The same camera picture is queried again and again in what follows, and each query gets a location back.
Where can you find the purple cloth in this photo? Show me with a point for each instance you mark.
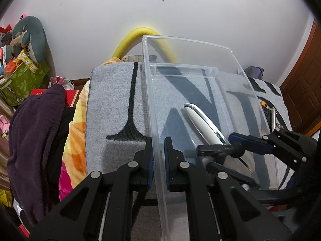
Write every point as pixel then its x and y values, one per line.
pixel 254 71

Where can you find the pink item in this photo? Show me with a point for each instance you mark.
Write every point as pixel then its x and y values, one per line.
pixel 3 125

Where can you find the grey plush toy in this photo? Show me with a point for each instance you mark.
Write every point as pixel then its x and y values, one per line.
pixel 32 37

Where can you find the orange and black tool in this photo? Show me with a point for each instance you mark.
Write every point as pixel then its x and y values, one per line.
pixel 263 105

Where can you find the white and chrome handheld device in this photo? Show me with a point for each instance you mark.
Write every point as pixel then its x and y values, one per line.
pixel 198 120

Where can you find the brown wooden door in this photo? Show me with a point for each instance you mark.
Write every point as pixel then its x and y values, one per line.
pixel 306 85

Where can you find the clear plastic bag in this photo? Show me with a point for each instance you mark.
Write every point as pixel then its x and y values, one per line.
pixel 60 81

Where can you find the white power strip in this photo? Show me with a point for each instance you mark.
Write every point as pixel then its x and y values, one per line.
pixel 131 58

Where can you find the dark purple garment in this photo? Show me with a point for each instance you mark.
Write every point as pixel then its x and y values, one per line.
pixel 35 135

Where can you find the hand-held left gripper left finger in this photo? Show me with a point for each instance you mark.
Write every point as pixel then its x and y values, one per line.
pixel 150 167

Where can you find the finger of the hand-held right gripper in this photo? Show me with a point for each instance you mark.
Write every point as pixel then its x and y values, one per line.
pixel 250 143
pixel 213 150

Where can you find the orange and yellow blanket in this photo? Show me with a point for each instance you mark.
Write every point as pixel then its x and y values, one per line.
pixel 75 143

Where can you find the orange box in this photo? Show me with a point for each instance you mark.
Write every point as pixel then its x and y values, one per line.
pixel 11 66

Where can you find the red box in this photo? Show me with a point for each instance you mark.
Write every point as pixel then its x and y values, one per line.
pixel 71 96

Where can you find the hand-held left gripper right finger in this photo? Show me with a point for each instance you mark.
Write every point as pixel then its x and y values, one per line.
pixel 167 167

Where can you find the yellow foam tube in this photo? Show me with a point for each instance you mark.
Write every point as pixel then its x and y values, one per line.
pixel 130 36

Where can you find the clear plastic storage box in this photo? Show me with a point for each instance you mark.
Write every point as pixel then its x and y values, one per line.
pixel 190 52

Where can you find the green floral gift bag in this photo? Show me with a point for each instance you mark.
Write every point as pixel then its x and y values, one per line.
pixel 25 80

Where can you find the black cloth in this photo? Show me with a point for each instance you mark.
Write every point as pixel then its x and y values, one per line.
pixel 64 130

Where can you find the chrome metal item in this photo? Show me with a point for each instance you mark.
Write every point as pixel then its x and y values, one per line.
pixel 272 116

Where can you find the grey blanket with black pattern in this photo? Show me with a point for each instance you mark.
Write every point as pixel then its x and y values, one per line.
pixel 110 100

